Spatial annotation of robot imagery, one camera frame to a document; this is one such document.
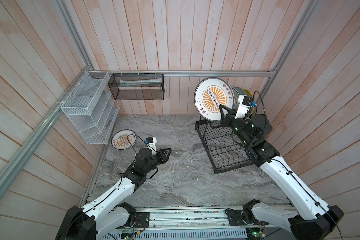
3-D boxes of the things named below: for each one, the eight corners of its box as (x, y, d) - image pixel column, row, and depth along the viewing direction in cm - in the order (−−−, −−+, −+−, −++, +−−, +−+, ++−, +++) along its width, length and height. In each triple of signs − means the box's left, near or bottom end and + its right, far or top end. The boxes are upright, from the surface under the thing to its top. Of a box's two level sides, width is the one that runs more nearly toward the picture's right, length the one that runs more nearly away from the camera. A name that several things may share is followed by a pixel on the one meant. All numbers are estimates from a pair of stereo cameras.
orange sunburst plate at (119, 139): (109, 149, 103) (108, 148, 101) (115, 131, 113) (114, 129, 111) (134, 149, 103) (133, 148, 101) (137, 131, 113) (137, 129, 111)
